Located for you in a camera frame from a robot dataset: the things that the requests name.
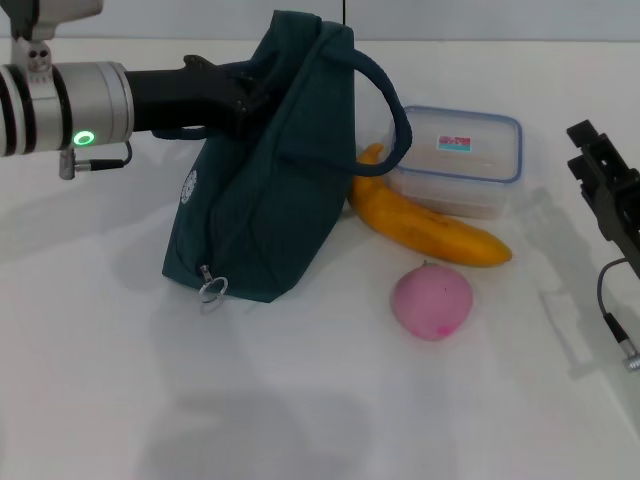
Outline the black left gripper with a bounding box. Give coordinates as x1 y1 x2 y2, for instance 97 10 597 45
122 54 275 141

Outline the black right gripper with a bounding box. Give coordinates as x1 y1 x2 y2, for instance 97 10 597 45
565 119 640 280

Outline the dark teal insulated lunch bag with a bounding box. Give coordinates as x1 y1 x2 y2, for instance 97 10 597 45
149 9 415 305

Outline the clear food container blue seal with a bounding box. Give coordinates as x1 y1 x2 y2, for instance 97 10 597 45
389 104 524 221

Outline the yellow banana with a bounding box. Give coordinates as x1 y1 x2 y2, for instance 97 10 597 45
347 143 514 269

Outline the pink peach toy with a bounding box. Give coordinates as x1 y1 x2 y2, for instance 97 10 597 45
389 262 474 343

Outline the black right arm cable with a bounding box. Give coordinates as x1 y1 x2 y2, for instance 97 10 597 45
597 257 640 372

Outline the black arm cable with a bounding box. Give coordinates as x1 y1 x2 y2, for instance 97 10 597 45
597 257 640 372
58 139 134 180

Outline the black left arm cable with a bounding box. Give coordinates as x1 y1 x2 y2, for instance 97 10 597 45
58 139 134 180

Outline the metal zipper pull ring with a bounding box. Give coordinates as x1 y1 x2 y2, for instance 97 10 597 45
199 264 230 305

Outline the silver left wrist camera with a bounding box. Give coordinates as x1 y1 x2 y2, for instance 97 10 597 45
0 0 105 86

